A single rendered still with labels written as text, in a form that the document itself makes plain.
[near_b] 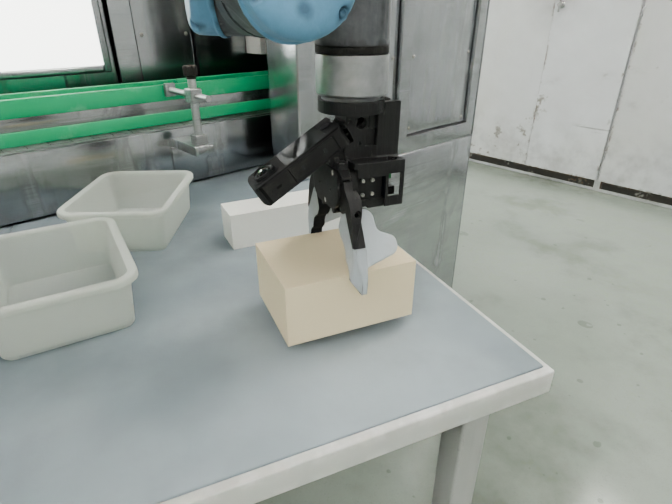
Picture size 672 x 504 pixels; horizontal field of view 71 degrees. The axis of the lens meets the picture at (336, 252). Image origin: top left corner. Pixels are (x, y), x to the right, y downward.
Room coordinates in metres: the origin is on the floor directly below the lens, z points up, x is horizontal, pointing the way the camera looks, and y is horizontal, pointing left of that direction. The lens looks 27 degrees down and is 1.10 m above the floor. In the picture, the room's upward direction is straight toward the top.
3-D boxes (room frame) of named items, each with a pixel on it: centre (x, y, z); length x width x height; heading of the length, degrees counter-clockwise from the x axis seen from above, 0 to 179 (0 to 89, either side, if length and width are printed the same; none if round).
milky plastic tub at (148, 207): (0.78, 0.36, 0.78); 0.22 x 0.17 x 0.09; 3
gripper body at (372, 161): (0.52, -0.02, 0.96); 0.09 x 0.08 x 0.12; 114
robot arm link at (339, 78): (0.52, -0.02, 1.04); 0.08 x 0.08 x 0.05
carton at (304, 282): (0.50, 0.00, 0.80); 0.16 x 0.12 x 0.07; 113
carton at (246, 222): (0.77, 0.07, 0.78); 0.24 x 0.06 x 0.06; 117
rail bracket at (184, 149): (0.97, 0.29, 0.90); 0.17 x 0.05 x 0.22; 43
